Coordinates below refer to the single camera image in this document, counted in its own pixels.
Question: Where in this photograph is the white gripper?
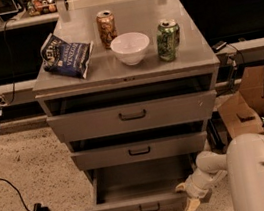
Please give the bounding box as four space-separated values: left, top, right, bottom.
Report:
175 169 217 211

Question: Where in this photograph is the grey bottom drawer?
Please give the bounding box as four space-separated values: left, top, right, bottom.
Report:
87 154 197 211

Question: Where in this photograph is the grey drawer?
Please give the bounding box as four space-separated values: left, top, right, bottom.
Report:
71 131 207 171
87 154 197 211
47 90 216 143

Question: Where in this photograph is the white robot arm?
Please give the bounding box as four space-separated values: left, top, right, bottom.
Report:
175 133 264 211

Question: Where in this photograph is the grey middle drawer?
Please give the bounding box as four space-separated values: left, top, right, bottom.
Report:
71 131 207 171

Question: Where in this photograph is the grey drawer cabinet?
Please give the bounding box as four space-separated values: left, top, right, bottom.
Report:
20 0 240 207

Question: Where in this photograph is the grey top drawer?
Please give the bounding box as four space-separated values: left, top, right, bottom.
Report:
47 90 216 143

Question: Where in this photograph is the cardboard box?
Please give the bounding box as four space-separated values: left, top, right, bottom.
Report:
218 65 264 138

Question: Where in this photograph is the small black device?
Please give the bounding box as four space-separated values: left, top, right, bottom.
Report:
211 41 227 53

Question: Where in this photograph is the white bowl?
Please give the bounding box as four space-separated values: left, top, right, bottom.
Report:
110 32 150 66

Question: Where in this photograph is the green soda can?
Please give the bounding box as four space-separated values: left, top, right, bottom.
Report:
156 19 180 62

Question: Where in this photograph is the blue chip bag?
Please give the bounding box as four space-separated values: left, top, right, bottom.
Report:
40 33 93 79

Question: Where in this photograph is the orange soda can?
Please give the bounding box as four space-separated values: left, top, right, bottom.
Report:
96 10 118 49

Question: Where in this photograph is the group of colourful bottles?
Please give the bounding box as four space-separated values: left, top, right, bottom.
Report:
26 0 57 17

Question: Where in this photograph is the hanging black cable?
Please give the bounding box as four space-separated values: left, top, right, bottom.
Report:
0 18 26 106

